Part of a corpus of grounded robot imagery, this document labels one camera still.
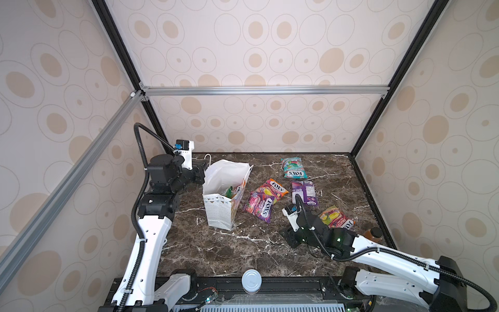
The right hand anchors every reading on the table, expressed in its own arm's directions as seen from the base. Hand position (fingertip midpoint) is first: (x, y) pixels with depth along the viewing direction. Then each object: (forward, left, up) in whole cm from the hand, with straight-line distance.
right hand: (283, 229), depth 77 cm
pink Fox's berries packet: (+15, +9, -7) cm, 19 cm away
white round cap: (-17, +13, -6) cm, 22 cm away
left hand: (+15, +26, +26) cm, 40 cm away
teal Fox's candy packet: (+40, -11, -8) cm, 42 cm away
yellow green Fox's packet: (+15, +22, +5) cm, 27 cm away
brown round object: (-1, -37, -3) cm, 37 cm away
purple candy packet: (+25, -15, -9) cm, 30 cm away
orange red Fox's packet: (+26, +2, -9) cm, 27 cm away
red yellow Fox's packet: (+9, -25, -9) cm, 28 cm away
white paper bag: (+25, +27, -3) cm, 37 cm away
